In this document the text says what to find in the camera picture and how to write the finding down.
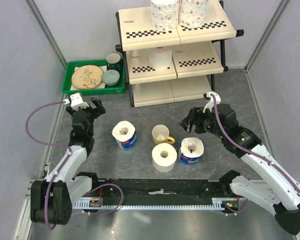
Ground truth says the purple cable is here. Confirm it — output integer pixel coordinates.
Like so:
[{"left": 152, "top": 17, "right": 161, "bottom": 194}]
[
  {"left": 212, "top": 96, "right": 300, "bottom": 238},
  {"left": 25, "top": 99, "right": 125, "bottom": 231}
]

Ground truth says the blue slotted cable duct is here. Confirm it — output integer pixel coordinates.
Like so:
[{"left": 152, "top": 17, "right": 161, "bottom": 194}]
[{"left": 72, "top": 198, "right": 239, "bottom": 211}]

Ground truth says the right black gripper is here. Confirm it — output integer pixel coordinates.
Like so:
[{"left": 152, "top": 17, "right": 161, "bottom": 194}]
[{"left": 178, "top": 106, "right": 226, "bottom": 140}]

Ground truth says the green plastic tray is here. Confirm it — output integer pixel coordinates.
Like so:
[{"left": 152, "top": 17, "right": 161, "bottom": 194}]
[{"left": 61, "top": 59, "right": 126, "bottom": 96}]

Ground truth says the dark green mug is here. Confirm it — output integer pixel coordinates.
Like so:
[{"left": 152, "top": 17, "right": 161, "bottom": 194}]
[{"left": 106, "top": 53, "right": 121, "bottom": 72}]

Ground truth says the floral ceramic plate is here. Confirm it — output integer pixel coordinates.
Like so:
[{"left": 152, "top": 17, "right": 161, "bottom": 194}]
[{"left": 71, "top": 64, "right": 104, "bottom": 90}]

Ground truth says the plain white paper towel roll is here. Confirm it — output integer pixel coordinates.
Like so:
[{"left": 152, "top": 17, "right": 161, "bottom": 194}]
[
  {"left": 148, "top": 46, "right": 173, "bottom": 70},
  {"left": 151, "top": 143, "right": 178, "bottom": 173}
]

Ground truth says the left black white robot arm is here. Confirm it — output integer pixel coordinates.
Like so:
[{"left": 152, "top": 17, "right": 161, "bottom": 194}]
[{"left": 30, "top": 93, "right": 106, "bottom": 231}]

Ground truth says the cream three-tier shelf rack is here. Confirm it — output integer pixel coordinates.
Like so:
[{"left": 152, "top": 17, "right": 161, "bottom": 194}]
[{"left": 116, "top": 0, "right": 244, "bottom": 107}]

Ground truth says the light green ceramic bowl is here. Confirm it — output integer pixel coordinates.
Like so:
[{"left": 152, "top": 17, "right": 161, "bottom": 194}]
[{"left": 101, "top": 69, "right": 120, "bottom": 86}]

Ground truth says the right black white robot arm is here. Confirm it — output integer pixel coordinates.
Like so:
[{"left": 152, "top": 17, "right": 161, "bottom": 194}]
[{"left": 179, "top": 103, "right": 300, "bottom": 236}]

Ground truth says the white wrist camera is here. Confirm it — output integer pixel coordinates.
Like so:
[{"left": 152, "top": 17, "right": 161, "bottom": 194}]
[
  {"left": 202, "top": 91, "right": 221, "bottom": 113},
  {"left": 70, "top": 92, "right": 90, "bottom": 111}
]

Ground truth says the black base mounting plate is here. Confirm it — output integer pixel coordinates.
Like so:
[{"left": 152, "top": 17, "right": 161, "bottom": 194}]
[{"left": 88, "top": 178, "right": 237, "bottom": 209}]

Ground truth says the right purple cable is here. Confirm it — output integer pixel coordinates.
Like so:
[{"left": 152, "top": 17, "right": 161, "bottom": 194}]
[{"left": 212, "top": 96, "right": 300, "bottom": 238}]

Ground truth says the blue wrapped paper towel roll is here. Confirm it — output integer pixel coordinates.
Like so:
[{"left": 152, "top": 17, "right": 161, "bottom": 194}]
[
  {"left": 111, "top": 120, "right": 137, "bottom": 150},
  {"left": 178, "top": 137, "right": 205, "bottom": 165}
]

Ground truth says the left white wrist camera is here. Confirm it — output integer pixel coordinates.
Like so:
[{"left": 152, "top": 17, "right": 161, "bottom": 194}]
[{"left": 70, "top": 92, "right": 90, "bottom": 111}]

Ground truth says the yellow ceramic mug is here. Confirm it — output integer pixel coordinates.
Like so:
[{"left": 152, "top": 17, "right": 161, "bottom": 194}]
[{"left": 151, "top": 124, "right": 176, "bottom": 145}]

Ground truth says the floral white paper towel roll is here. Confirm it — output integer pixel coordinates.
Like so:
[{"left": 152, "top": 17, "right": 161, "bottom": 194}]
[{"left": 178, "top": 0, "right": 209, "bottom": 28}]

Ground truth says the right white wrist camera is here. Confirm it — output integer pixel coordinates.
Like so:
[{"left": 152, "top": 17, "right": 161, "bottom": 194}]
[{"left": 202, "top": 91, "right": 221, "bottom": 113}]

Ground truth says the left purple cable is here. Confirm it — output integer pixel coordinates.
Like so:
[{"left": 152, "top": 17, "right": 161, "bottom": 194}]
[{"left": 25, "top": 99, "right": 125, "bottom": 231}]

